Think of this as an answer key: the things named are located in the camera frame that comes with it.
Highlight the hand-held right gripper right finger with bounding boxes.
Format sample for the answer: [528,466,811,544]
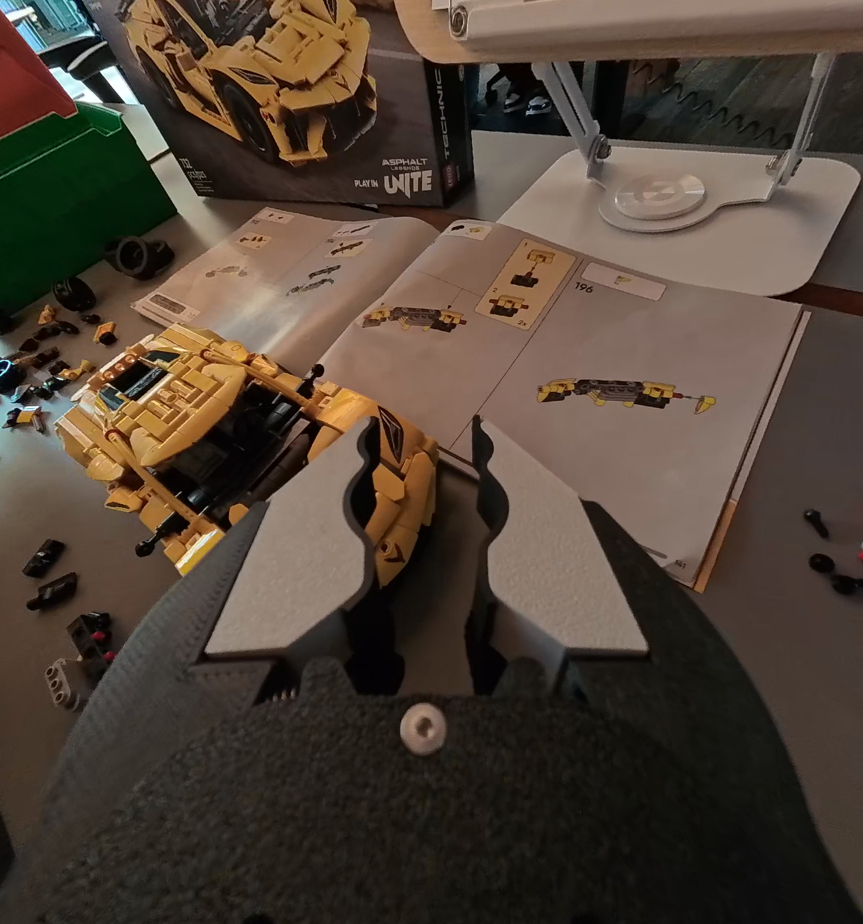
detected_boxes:
[471,415,650,687]

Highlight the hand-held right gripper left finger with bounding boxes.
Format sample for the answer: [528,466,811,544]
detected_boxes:
[204,417,382,665]

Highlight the yellow toy brick car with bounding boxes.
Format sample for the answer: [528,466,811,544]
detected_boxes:
[56,325,441,578]

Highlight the black brick beam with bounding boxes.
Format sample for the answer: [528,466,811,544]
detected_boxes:
[66,612,115,661]

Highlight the grey brick beam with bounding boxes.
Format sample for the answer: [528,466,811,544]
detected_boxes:
[45,655,93,712]

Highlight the grey desk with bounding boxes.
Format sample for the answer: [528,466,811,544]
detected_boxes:
[0,101,863,924]

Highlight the open instruction booklet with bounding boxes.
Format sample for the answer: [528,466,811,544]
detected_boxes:
[131,205,811,593]

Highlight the pile of yellow black brick pieces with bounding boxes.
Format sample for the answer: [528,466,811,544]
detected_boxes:
[0,303,118,470]

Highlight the wooden book stand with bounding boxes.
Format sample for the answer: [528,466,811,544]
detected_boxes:
[395,0,863,297]

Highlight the green plastic bin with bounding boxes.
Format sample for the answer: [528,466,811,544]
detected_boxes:
[0,101,180,315]

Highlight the toy car box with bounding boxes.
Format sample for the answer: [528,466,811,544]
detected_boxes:
[88,0,476,206]

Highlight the red plastic bin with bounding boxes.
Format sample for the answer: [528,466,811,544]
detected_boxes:
[0,0,78,156]

